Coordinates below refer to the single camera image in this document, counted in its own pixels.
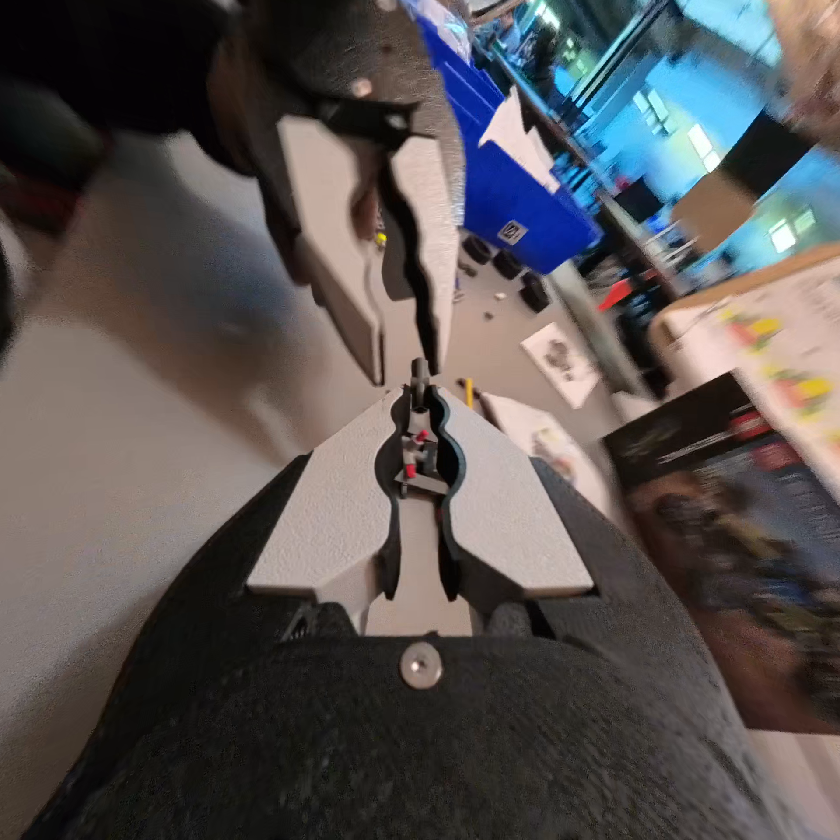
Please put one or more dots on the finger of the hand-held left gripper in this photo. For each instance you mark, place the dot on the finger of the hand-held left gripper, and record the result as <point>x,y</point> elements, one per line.
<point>436,229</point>
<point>328,216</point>

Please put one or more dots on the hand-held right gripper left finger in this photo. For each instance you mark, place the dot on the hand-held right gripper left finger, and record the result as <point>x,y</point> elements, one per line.
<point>328,512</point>

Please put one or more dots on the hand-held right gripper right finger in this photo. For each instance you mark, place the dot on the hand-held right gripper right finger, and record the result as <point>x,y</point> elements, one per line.
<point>518,518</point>

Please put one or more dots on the grey lego chassis assembly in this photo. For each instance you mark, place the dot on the grey lego chassis assembly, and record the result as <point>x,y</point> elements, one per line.
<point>420,453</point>

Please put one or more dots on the person's left forearm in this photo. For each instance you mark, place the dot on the person's left forearm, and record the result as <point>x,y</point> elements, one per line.
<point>98,59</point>

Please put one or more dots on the black rubber lego tire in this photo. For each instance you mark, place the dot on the black rubber lego tire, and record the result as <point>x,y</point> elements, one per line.
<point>535,293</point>
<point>476,249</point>
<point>508,264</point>

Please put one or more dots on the open lego instruction booklet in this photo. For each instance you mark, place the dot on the open lego instruction booklet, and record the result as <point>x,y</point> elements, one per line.
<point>544,436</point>

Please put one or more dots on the dark lego set box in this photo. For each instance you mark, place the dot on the dark lego set box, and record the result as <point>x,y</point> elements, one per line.
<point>728,544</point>

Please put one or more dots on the blue plastic bin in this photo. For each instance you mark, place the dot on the blue plastic bin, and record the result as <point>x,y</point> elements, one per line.
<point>518,190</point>

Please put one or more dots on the white paper sheet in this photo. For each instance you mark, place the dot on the white paper sheet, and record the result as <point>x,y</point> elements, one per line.
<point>518,134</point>

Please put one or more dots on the small white leaflet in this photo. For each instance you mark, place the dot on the small white leaflet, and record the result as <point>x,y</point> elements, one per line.
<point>561,361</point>

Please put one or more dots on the brown cardboard box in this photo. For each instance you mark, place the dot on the brown cardboard box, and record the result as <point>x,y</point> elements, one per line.
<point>715,203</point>

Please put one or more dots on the white printed box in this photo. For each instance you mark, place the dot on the white printed box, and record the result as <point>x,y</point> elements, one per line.
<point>754,341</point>

